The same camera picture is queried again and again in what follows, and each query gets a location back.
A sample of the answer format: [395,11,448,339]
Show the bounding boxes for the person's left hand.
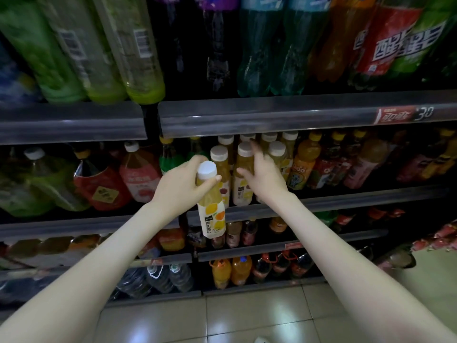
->
[146,155,222,222]

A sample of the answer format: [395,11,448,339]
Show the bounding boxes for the person's right hand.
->
[236,139,290,208]

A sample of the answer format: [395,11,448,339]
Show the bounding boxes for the orange juice bottle white cap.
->
[196,161,227,239]

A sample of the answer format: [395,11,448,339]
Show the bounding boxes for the dark grey store shelving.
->
[0,0,457,308]

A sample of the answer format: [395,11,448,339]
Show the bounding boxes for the row of large water jugs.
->
[0,242,315,301]

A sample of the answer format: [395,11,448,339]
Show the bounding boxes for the person's right forearm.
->
[271,192,457,343]

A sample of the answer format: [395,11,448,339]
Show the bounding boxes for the person's left forearm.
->
[0,203,176,343]

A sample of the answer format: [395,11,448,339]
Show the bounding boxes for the red price tag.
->
[373,105,415,126]

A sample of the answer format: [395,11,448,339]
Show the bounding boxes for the pile of red snack packets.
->
[410,219,457,254]

